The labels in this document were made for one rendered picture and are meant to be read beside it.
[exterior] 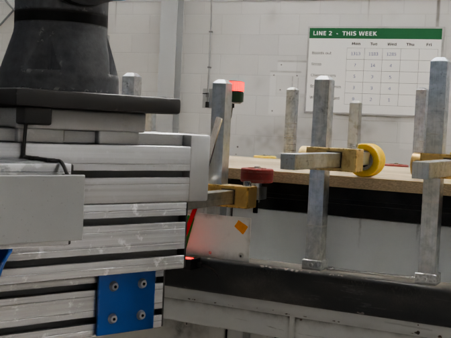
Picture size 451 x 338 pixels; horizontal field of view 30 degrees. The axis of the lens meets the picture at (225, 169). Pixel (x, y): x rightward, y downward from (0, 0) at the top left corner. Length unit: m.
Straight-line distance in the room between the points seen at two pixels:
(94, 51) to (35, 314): 0.33
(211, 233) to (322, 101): 0.40
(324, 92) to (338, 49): 7.35
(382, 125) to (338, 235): 7.02
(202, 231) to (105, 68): 0.97
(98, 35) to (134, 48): 8.98
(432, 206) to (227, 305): 0.54
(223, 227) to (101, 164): 0.92
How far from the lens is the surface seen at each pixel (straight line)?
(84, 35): 1.04
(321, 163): 1.71
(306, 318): 1.91
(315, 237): 1.86
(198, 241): 1.97
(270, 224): 2.14
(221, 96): 1.94
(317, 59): 9.23
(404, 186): 1.98
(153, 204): 1.09
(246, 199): 1.91
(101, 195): 1.05
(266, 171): 2.03
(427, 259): 1.79
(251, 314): 1.98
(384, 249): 2.04
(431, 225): 1.78
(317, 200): 1.85
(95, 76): 1.03
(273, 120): 9.35
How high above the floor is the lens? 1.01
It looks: 3 degrees down
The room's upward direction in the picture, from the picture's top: 3 degrees clockwise
